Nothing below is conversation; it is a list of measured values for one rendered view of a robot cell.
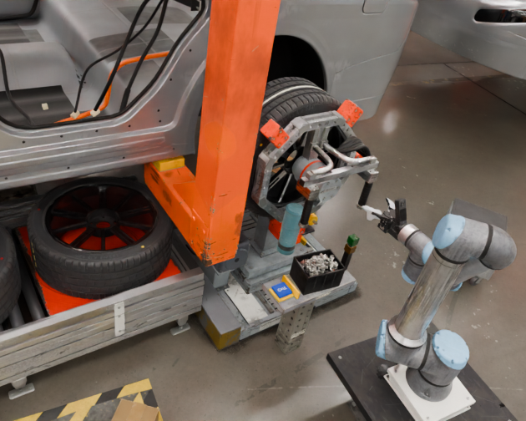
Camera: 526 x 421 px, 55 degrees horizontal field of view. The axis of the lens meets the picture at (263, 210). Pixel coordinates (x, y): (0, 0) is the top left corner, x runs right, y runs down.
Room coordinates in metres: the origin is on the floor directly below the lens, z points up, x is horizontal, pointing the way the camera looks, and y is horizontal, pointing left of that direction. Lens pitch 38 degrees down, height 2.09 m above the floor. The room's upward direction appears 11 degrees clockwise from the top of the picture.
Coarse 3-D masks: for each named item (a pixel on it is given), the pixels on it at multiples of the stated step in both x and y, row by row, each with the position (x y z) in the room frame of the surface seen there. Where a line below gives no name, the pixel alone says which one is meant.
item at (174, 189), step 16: (144, 176) 2.05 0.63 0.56; (160, 176) 1.92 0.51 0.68; (176, 176) 1.95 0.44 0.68; (192, 176) 1.97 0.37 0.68; (160, 192) 1.91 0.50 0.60; (176, 192) 1.82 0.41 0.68; (192, 192) 1.72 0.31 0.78; (176, 208) 1.78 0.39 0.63; (192, 208) 1.71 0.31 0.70; (176, 224) 1.77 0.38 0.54
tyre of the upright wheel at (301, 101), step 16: (272, 80) 2.14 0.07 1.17; (288, 80) 2.15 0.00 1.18; (304, 80) 2.21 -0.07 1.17; (288, 96) 2.01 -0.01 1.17; (304, 96) 2.02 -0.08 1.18; (320, 96) 2.06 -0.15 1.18; (272, 112) 1.93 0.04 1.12; (288, 112) 1.93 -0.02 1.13; (304, 112) 1.99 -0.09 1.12; (320, 112) 2.05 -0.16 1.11; (352, 128) 2.21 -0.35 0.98; (256, 144) 1.84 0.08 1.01; (256, 160) 1.85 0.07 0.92; (336, 160) 2.18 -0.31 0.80; (256, 208) 1.88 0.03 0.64
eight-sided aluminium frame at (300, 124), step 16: (336, 112) 2.05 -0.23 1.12; (288, 128) 1.89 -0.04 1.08; (304, 128) 1.88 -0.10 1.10; (320, 128) 1.95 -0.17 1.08; (336, 128) 2.09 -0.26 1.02; (272, 144) 1.85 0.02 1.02; (288, 144) 1.84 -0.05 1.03; (272, 160) 1.80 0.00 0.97; (256, 176) 1.81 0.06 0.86; (256, 192) 1.82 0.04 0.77; (272, 208) 1.84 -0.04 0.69; (320, 208) 2.03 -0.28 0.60
